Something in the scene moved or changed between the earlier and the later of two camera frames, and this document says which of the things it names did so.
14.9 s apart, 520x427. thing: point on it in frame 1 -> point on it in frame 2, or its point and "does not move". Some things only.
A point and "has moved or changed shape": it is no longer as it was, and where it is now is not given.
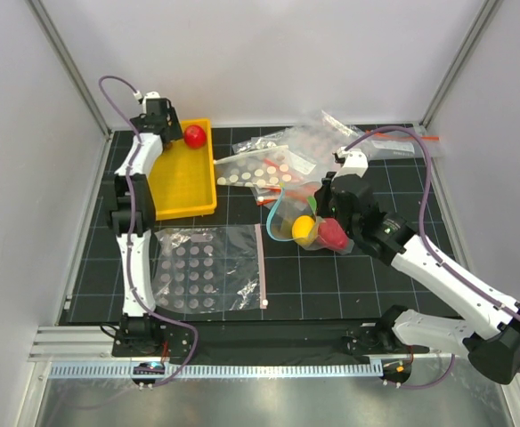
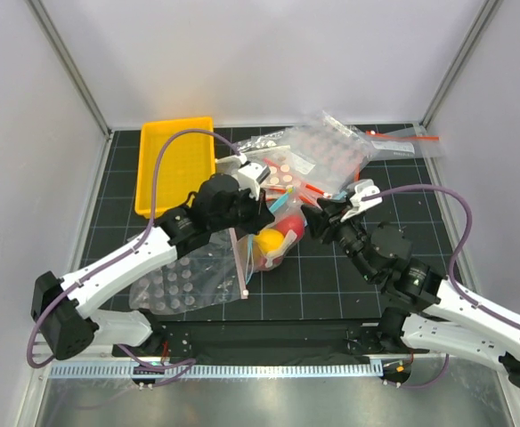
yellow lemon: (303, 229) -> (270, 240)
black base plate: (260, 342) does not move
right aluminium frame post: (488, 9) does not move
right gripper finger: (322, 197) -> (319, 221)
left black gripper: (174, 126) -> (259, 211)
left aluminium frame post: (54, 38) does not move
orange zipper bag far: (403, 144) does not move
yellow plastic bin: (183, 179) does not move
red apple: (195, 136) -> (291, 222)
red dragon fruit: (330, 230) has moved or changed shape
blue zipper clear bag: (294, 218) has moved or changed shape
